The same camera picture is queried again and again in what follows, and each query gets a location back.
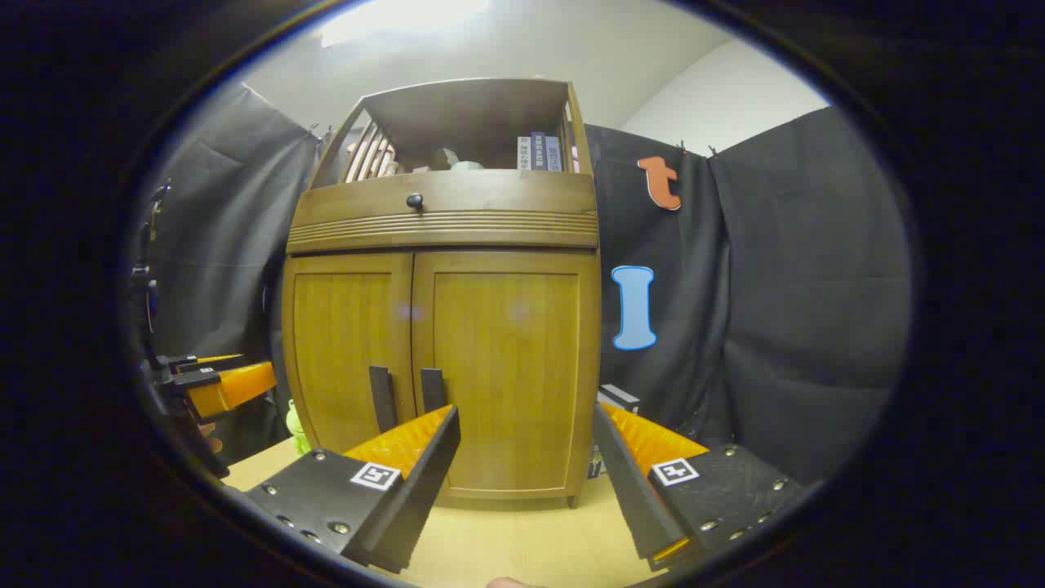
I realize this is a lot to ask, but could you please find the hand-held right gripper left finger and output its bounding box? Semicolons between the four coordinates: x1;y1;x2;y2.
243;404;462;574

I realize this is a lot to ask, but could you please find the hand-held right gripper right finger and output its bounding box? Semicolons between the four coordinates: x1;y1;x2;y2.
591;402;809;572

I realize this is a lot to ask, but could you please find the wooden shoe cabinet door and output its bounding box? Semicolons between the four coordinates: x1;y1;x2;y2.
411;249;603;501
282;252;415;456

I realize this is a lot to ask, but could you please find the wooden double-door shoe cabinet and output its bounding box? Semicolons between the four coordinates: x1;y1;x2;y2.
280;78;603;509

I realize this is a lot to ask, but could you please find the wooden cabinet drawer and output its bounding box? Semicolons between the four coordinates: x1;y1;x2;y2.
286;169;601;256

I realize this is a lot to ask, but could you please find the green toy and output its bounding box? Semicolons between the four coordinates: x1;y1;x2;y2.
286;400;313;456

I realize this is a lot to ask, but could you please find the black book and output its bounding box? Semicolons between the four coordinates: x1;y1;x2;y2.
600;384;641;415

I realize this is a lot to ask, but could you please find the black backdrop cloth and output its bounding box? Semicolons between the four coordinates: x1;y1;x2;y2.
135;82;914;491

